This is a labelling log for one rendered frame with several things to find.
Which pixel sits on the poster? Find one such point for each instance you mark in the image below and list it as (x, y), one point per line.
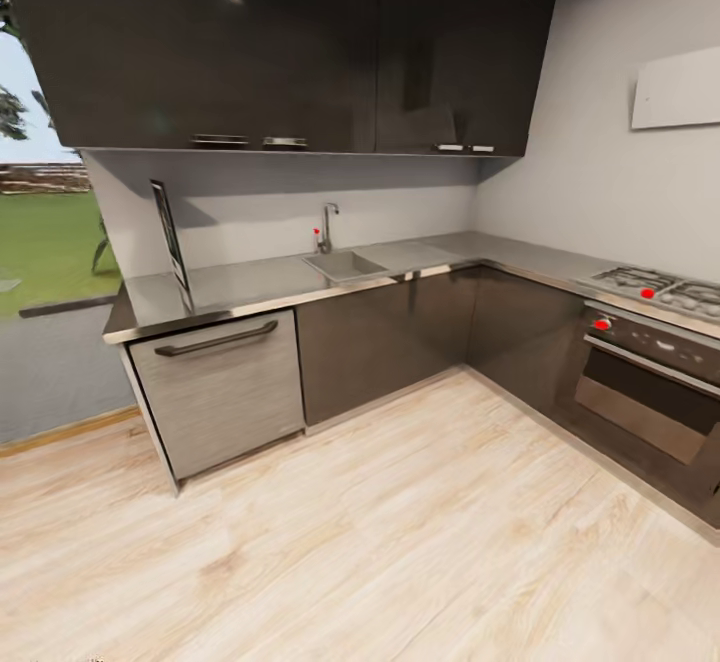
(164, 207)

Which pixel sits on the oven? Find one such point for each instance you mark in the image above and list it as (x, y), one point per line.
(651, 386)

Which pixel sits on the range hood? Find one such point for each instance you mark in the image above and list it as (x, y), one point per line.
(679, 89)

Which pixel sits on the cabinet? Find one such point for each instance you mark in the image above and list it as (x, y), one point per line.
(458, 77)
(270, 76)

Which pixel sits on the drop in sink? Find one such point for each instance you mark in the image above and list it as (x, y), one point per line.
(356, 263)

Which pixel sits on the dishwasher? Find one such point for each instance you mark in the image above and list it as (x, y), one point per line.
(221, 390)

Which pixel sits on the fixed window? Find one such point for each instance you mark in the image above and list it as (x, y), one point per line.
(58, 275)

